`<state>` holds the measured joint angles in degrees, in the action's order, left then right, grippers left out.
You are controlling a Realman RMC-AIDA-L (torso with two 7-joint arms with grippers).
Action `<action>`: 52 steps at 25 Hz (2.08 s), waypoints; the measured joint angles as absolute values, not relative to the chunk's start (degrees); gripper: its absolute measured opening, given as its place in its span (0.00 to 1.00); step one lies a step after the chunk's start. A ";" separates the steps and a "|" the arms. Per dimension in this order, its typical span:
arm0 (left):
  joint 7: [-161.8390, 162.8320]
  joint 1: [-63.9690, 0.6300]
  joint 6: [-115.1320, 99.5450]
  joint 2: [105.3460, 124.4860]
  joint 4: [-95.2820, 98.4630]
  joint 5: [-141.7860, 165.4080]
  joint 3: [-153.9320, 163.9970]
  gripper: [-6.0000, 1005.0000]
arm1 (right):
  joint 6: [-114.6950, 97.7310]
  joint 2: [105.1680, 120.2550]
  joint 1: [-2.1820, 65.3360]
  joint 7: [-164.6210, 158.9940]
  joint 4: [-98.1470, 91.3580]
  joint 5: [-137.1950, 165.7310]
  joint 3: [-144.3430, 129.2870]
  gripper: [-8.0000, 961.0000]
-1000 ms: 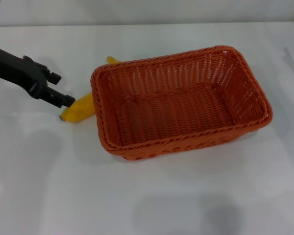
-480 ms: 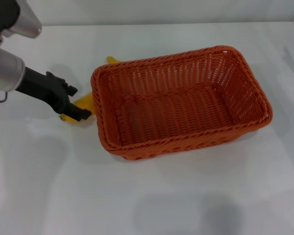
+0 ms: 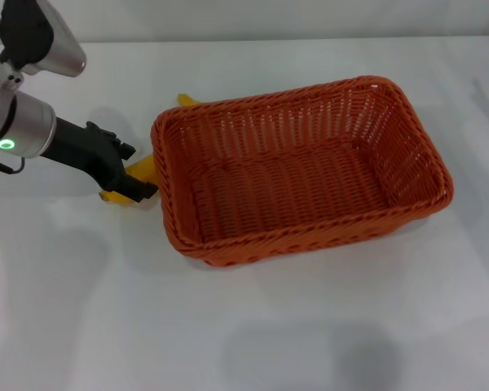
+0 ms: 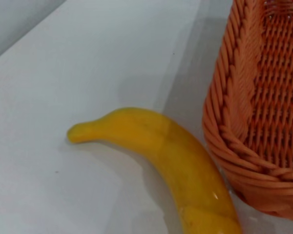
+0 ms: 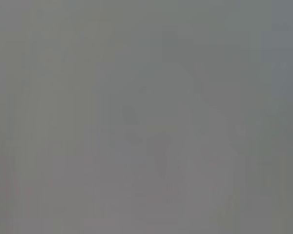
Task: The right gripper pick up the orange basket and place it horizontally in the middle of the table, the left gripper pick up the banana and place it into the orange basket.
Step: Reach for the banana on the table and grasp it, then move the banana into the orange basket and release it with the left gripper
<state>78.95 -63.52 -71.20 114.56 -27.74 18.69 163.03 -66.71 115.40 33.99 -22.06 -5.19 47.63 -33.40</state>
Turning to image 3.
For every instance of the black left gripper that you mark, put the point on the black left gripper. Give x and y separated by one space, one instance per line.
85 150

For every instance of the yellow banana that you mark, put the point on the yellow banana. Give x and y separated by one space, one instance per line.
142 168

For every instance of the orange woven plastic basket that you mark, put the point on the orange woven plastic basket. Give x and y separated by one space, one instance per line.
293 187

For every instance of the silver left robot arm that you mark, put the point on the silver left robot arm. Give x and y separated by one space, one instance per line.
20 122

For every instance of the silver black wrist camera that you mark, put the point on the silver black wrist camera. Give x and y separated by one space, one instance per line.
53 40

